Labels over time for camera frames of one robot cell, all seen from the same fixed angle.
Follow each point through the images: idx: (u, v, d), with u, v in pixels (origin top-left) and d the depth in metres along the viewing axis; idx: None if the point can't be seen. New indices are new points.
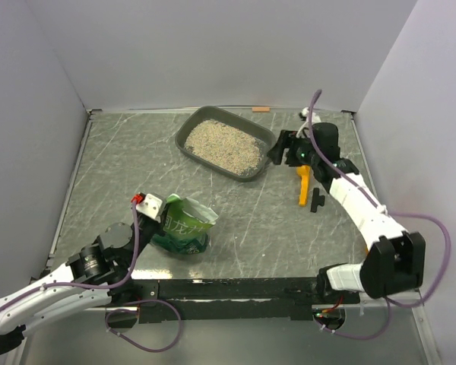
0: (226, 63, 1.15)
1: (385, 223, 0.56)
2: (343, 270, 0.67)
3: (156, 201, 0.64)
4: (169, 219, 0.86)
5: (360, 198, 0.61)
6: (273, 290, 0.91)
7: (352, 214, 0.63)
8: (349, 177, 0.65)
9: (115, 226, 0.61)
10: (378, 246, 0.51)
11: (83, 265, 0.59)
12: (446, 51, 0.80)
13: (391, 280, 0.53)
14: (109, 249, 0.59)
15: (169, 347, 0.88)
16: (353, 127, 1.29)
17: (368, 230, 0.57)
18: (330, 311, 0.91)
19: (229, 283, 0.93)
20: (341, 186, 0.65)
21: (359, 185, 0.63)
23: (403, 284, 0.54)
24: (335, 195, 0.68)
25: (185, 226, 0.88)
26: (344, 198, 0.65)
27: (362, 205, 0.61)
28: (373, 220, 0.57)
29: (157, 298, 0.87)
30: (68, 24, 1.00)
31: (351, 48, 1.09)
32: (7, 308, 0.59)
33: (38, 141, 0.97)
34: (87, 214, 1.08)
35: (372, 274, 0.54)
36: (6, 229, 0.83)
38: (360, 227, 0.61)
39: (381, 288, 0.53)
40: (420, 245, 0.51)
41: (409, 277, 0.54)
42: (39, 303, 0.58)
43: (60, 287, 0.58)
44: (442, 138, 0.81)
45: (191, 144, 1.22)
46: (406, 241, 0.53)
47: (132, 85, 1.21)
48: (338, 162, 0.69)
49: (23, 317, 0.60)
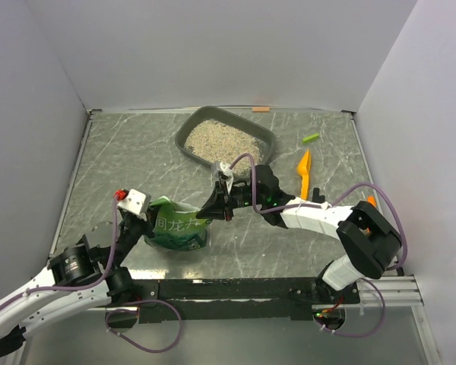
0: (226, 64, 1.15)
1: (337, 211, 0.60)
2: (337, 267, 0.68)
3: (140, 196, 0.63)
4: (162, 220, 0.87)
5: (307, 209, 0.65)
6: (274, 290, 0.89)
7: (311, 229, 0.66)
8: (289, 204, 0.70)
9: (102, 226, 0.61)
10: (342, 231, 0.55)
11: (65, 267, 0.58)
12: (448, 49, 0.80)
13: (373, 249, 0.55)
14: (95, 249, 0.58)
15: (169, 347, 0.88)
16: (353, 127, 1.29)
17: (329, 226, 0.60)
18: (330, 311, 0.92)
19: (229, 282, 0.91)
20: (289, 213, 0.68)
21: (300, 203, 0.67)
23: (390, 249, 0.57)
24: (291, 224, 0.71)
25: (182, 223, 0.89)
26: (298, 220, 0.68)
27: (311, 214, 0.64)
28: (327, 217, 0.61)
29: (157, 296, 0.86)
30: (67, 24, 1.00)
31: (350, 47, 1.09)
32: None
33: (38, 141, 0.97)
34: (88, 214, 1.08)
35: (358, 258, 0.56)
36: (6, 229, 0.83)
38: (325, 230, 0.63)
39: (375, 260, 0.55)
40: (371, 208, 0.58)
41: (385, 239, 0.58)
42: (23, 309, 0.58)
43: (42, 292, 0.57)
44: (442, 137, 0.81)
45: (191, 144, 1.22)
46: (360, 214, 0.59)
47: (132, 85, 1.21)
48: (278, 200, 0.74)
49: (11, 322, 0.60)
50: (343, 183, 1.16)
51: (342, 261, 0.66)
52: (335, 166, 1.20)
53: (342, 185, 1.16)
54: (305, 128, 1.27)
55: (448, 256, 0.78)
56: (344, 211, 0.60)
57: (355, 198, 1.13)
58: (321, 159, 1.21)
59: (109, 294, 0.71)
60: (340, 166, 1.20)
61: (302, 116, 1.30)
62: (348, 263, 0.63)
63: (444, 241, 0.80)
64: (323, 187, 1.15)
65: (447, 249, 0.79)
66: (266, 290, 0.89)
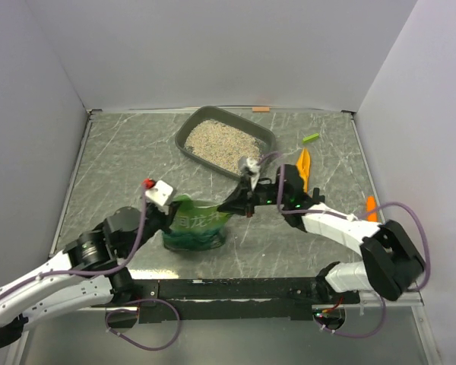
0: (226, 65, 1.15)
1: (362, 226, 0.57)
2: (344, 274, 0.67)
3: (168, 189, 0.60)
4: (184, 218, 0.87)
5: (330, 217, 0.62)
6: (274, 290, 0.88)
7: (333, 238, 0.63)
8: (314, 209, 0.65)
9: (124, 211, 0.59)
10: (365, 246, 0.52)
11: (81, 252, 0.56)
12: (448, 49, 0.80)
13: (397, 273, 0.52)
14: (115, 233, 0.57)
15: (169, 344, 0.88)
16: (353, 127, 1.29)
17: (353, 240, 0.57)
18: (330, 311, 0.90)
19: (229, 282, 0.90)
20: (311, 218, 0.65)
21: (324, 210, 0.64)
23: (411, 274, 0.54)
24: (311, 230, 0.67)
25: (203, 220, 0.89)
26: (318, 226, 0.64)
27: (334, 223, 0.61)
28: (351, 229, 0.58)
29: (157, 296, 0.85)
30: (67, 25, 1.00)
31: (350, 47, 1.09)
32: (3, 298, 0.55)
33: (38, 141, 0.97)
34: (88, 214, 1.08)
35: (376, 277, 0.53)
36: (6, 229, 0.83)
38: (346, 242, 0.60)
39: (397, 284, 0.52)
40: (398, 230, 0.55)
41: (409, 263, 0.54)
42: (35, 294, 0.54)
43: (57, 276, 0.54)
44: (442, 137, 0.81)
45: (191, 144, 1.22)
46: (385, 233, 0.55)
47: (132, 85, 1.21)
48: (302, 201, 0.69)
49: (19, 309, 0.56)
50: (343, 183, 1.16)
51: (353, 271, 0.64)
52: (335, 166, 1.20)
53: (342, 185, 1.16)
54: (304, 128, 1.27)
55: (447, 256, 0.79)
56: (370, 227, 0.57)
57: (355, 198, 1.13)
58: (321, 159, 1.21)
59: (112, 291, 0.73)
60: (340, 166, 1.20)
61: (302, 116, 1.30)
62: (359, 274, 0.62)
63: (444, 241, 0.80)
64: (323, 187, 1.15)
65: (446, 249, 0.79)
66: (266, 290, 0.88)
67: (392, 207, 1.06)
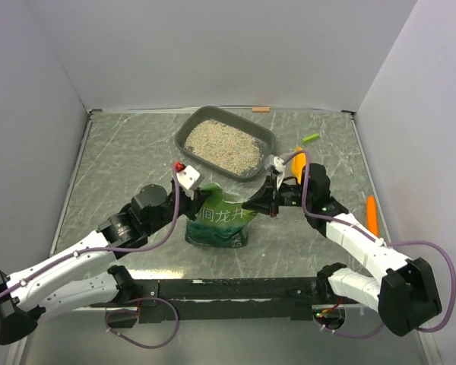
0: (226, 65, 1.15)
1: (389, 256, 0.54)
2: (351, 284, 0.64)
3: (195, 174, 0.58)
4: (209, 212, 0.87)
5: (358, 235, 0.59)
6: (274, 290, 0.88)
7: (354, 254, 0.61)
8: (340, 218, 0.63)
9: (149, 188, 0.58)
10: (387, 280, 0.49)
11: (115, 231, 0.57)
12: (448, 49, 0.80)
13: (410, 312, 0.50)
14: (144, 210, 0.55)
15: (169, 341, 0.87)
16: (353, 127, 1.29)
17: (375, 268, 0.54)
18: (330, 311, 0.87)
19: (229, 282, 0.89)
20: (337, 228, 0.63)
21: (353, 224, 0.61)
23: (425, 315, 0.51)
24: (332, 238, 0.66)
25: (227, 215, 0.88)
26: (341, 238, 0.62)
27: (361, 242, 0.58)
28: (376, 255, 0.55)
29: (157, 296, 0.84)
30: (67, 25, 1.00)
31: (350, 47, 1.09)
32: (38, 276, 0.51)
33: (38, 141, 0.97)
34: (88, 214, 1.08)
35: (388, 310, 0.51)
36: (7, 229, 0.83)
38: (367, 265, 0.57)
39: (406, 322, 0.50)
40: (427, 269, 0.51)
41: (426, 303, 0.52)
42: (74, 271, 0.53)
43: (94, 252, 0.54)
44: (442, 137, 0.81)
45: (191, 144, 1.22)
46: (412, 268, 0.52)
47: (132, 85, 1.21)
48: (327, 204, 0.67)
49: (51, 289, 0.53)
50: (343, 183, 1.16)
51: (361, 284, 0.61)
52: (335, 166, 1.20)
53: (342, 185, 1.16)
54: (304, 128, 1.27)
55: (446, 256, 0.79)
56: (398, 259, 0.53)
57: (355, 198, 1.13)
58: (321, 159, 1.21)
59: (116, 287, 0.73)
60: (340, 166, 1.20)
61: (302, 116, 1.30)
62: (365, 291, 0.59)
63: (444, 241, 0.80)
64: None
65: (446, 249, 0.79)
66: (265, 290, 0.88)
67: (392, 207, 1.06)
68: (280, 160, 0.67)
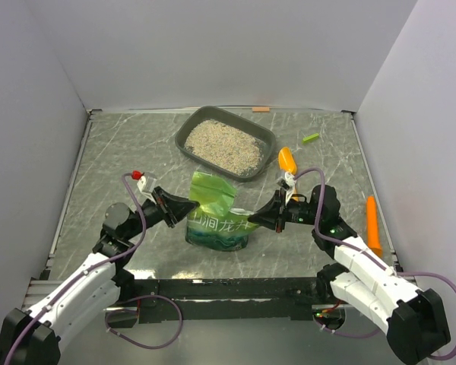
0: (226, 64, 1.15)
1: (400, 287, 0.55)
2: (356, 294, 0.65)
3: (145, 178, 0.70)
4: (213, 220, 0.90)
5: (368, 262, 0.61)
6: (274, 290, 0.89)
7: (362, 280, 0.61)
8: (349, 243, 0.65)
9: (110, 210, 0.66)
10: (398, 313, 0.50)
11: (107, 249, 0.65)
12: (448, 50, 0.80)
13: (420, 343, 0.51)
14: (118, 227, 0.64)
15: (171, 342, 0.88)
16: (353, 127, 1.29)
17: (384, 296, 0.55)
18: (330, 311, 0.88)
19: (229, 283, 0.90)
20: (346, 253, 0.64)
21: (362, 250, 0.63)
23: (434, 344, 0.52)
24: (342, 262, 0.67)
25: (232, 223, 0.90)
26: (350, 263, 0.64)
27: (371, 270, 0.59)
28: (387, 284, 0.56)
29: (157, 295, 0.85)
30: (67, 25, 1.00)
31: (350, 47, 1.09)
32: (59, 299, 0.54)
33: (38, 140, 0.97)
34: (88, 214, 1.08)
35: (398, 340, 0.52)
36: (6, 229, 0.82)
38: (376, 292, 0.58)
39: (414, 351, 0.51)
40: (438, 301, 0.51)
41: (435, 333, 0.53)
42: (87, 288, 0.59)
43: (101, 267, 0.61)
44: (443, 137, 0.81)
45: (191, 144, 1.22)
46: (422, 299, 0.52)
47: (132, 85, 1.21)
48: (336, 226, 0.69)
49: (71, 309, 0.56)
50: (343, 184, 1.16)
51: (368, 299, 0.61)
52: (335, 166, 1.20)
53: (342, 185, 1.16)
54: (304, 128, 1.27)
55: (447, 256, 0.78)
56: (408, 290, 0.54)
57: (355, 198, 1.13)
58: (321, 159, 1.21)
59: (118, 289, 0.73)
60: (340, 166, 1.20)
61: (302, 116, 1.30)
62: (372, 306, 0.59)
63: (444, 242, 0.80)
64: None
65: (447, 248, 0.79)
66: (266, 290, 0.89)
67: (392, 207, 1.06)
68: (291, 175, 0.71)
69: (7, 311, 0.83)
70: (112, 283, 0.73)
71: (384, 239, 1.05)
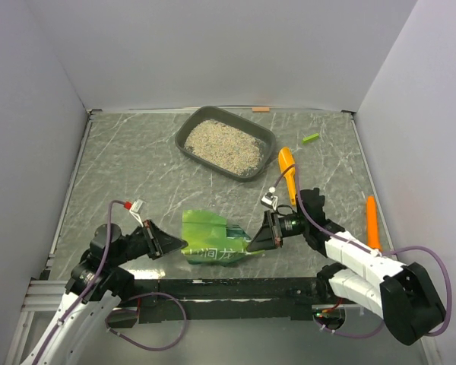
0: (226, 65, 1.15)
1: (386, 265, 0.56)
2: (354, 287, 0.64)
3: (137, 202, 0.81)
4: (212, 252, 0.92)
5: (354, 249, 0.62)
6: (274, 290, 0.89)
7: (354, 268, 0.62)
8: (339, 236, 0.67)
9: (100, 230, 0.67)
10: (385, 287, 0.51)
11: (81, 280, 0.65)
12: (448, 50, 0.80)
13: (414, 318, 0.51)
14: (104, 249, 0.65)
15: (174, 344, 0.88)
16: (353, 127, 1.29)
17: (374, 277, 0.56)
18: (330, 311, 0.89)
19: (229, 282, 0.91)
20: (334, 245, 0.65)
21: (348, 239, 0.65)
23: (431, 322, 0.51)
24: (333, 257, 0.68)
25: (232, 253, 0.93)
26: (340, 255, 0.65)
27: (356, 255, 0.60)
28: (373, 265, 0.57)
29: (158, 293, 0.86)
30: (67, 26, 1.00)
31: (350, 49, 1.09)
32: (41, 357, 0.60)
33: (39, 141, 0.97)
34: (88, 214, 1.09)
35: (393, 318, 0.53)
36: (7, 229, 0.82)
38: (367, 277, 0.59)
39: (410, 328, 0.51)
40: (423, 273, 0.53)
41: (430, 309, 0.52)
42: (67, 334, 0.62)
43: (75, 312, 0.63)
44: (443, 137, 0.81)
45: (191, 144, 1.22)
46: (409, 274, 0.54)
47: (132, 85, 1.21)
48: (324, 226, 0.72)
49: (57, 359, 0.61)
50: (343, 183, 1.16)
51: (365, 290, 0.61)
52: (335, 166, 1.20)
53: (342, 185, 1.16)
54: (304, 128, 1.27)
55: (447, 255, 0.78)
56: (394, 268, 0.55)
57: (355, 198, 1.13)
58: (321, 159, 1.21)
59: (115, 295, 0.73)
60: (340, 166, 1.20)
61: (302, 116, 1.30)
62: (370, 296, 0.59)
63: (444, 241, 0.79)
64: (323, 187, 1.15)
65: (447, 248, 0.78)
66: (266, 290, 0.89)
67: (392, 207, 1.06)
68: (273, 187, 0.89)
69: (7, 311, 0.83)
70: (110, 296, 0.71)
71: (384, 238, 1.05)
